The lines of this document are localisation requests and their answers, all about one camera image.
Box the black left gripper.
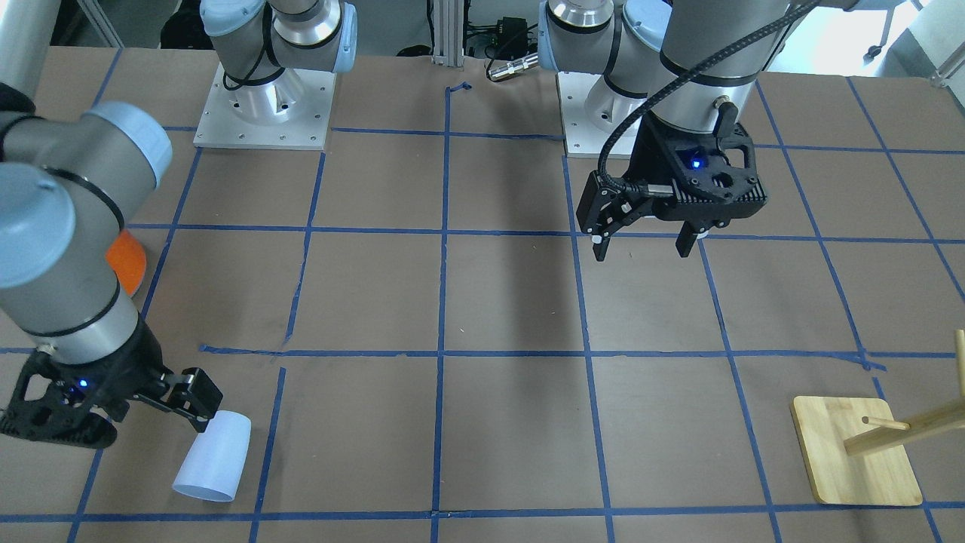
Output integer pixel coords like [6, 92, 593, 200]
[576, 113, 725, 262]

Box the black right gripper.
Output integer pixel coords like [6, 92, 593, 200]
[45, 317, 223, 434]

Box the light blue paper cup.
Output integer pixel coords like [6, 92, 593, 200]
[171, 410, 252, 503]

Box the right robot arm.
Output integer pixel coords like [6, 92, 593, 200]
[2, 1, 222, 448]

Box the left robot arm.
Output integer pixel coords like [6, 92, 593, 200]
[538, 1, 811, 261]

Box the orange can with grey lid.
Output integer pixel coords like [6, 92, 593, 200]
[106, 229, 148, 296]

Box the wooden mug tree stand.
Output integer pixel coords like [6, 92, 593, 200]
[790, 329, 965, 506]

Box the black braided cable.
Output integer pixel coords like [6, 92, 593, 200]
[599, 0, 819, 198]

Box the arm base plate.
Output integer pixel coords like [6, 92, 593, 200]
[193, 66, 338, 151]
[557, 72, 645, 158]

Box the aluminium frame post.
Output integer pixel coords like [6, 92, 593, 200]
[427, 0, 467, 69]

